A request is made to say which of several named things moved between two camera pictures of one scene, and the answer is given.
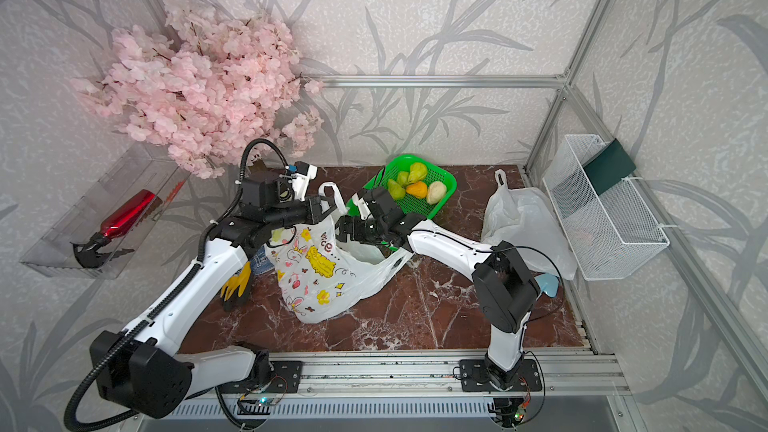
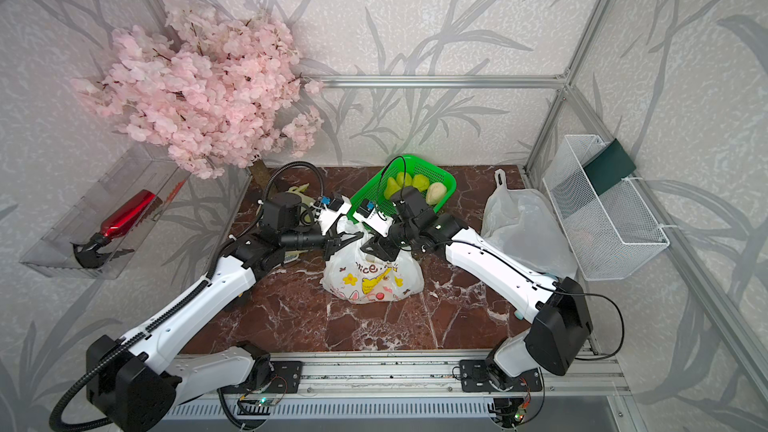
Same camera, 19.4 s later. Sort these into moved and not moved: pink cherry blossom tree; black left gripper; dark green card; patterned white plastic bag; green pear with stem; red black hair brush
Moved: patterned white plastic bag; black left gripper
Not moved: dark green card; green pear with stem; pink cherry blossom tree; red black hair brush
